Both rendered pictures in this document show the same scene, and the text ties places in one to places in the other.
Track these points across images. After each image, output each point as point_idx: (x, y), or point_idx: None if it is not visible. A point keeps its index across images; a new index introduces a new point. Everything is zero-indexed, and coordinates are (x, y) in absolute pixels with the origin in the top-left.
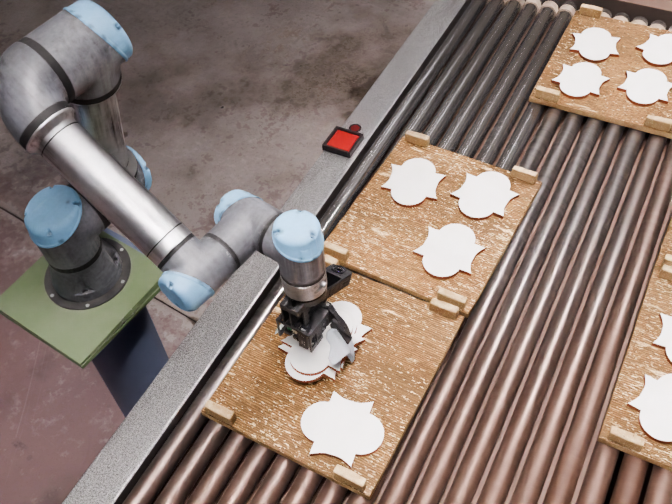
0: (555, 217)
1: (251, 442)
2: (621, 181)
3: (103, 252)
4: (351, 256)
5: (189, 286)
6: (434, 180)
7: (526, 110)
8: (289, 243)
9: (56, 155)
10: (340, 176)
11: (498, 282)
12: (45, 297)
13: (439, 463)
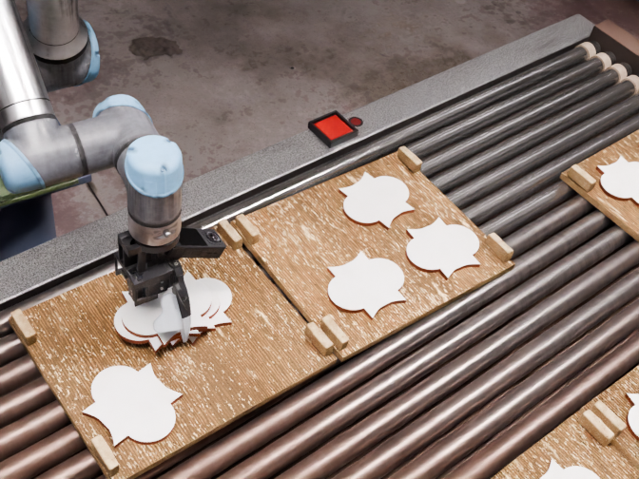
0: (507, 307)
1: (41, 374)
2: (607, 305)
3: None
4: (261, 242)
5: (16, 163)
6: (398, 208)
7: (551, 185)
8: (135, 165)
9: None
10: (307, 162)
11: (399, 342)
12: None
13: None
